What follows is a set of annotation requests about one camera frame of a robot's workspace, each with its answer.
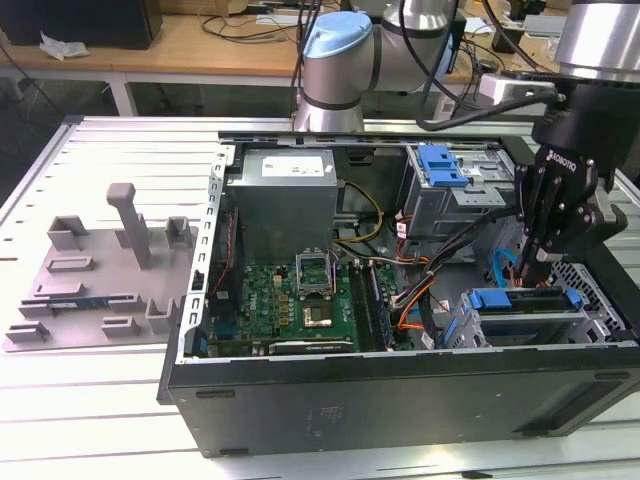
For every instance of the grey parts rack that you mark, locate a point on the grey parts rack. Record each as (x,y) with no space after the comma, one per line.
(120,285)

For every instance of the silver power supply unit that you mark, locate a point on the silver power supply unit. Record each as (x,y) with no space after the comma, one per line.
(280,215)

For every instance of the blue drive latch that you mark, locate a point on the blue drive latch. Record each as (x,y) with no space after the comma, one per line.
(440,160)

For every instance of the crumpled clear plastic bag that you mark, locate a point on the crumpled clear plastic bag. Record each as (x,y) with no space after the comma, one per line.
(62,47)

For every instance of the black cube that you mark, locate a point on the black cube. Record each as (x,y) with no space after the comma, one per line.
(507,39)

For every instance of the black case fan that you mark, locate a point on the black case fan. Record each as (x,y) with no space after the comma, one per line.
(227,295)

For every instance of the black open PC case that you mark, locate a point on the black open PC case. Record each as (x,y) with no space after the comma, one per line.
(400,400)

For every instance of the RAM slot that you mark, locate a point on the RAM slot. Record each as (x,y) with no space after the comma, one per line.
(359,305)

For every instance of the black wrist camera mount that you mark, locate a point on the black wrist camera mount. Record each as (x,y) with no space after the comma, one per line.
(600,230)

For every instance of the black graphics card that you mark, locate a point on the black graphics card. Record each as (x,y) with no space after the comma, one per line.
(310,346)

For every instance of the CPU socket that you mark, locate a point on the CPU socket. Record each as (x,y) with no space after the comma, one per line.
(314,275)

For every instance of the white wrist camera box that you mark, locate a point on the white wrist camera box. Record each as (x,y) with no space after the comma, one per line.
(500,90)

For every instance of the blue RAM stick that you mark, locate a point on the blue RAM stick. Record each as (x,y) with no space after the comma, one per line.
(381,305)
(75,303)

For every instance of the grey flat box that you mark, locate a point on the grey flat box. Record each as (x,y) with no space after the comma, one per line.
(542,25)

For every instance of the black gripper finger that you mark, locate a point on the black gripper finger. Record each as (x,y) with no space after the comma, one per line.
(560,210)
(531,210)

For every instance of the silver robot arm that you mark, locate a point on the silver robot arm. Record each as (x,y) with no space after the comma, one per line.
(340,75)

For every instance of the green motherboard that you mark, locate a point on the green motherboard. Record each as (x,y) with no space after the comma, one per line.
(265,300)

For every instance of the hard disk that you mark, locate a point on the hard disk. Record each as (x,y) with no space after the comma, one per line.
(490,300)

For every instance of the silver disk bay cage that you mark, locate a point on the silver disk bay cage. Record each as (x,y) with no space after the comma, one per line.
(595,325)

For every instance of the wooden desk white frame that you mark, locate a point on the wooden desk white frame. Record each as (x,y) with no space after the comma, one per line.
(175,55)

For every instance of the silver optical drive cage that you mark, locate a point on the silver optical drive cage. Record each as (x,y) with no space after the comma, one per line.
(450,210)

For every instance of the black computer tower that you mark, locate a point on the black computer tower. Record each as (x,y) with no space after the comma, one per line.
(75,22)

